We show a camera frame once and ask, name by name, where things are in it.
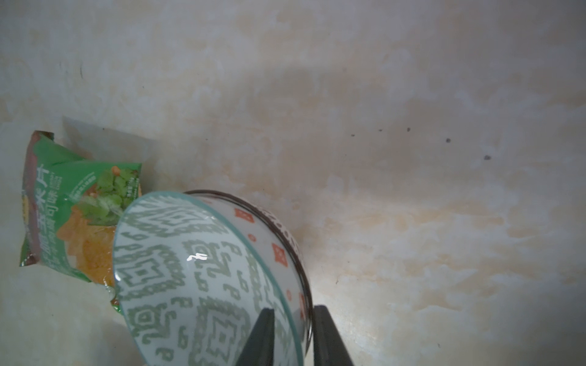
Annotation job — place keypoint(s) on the green snack bag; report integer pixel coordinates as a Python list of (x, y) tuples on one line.
[(71, 207)]

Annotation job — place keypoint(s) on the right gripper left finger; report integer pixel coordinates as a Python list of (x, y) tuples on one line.
[(259, 349)]

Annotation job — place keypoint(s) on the white lattice bowl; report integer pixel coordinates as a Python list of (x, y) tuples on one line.
[(277, 248)]

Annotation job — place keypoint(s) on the green patterned bowl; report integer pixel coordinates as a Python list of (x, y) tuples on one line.
[(191, 286)]

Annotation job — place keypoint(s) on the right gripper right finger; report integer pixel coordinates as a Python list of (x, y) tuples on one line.
[(329, 348)]

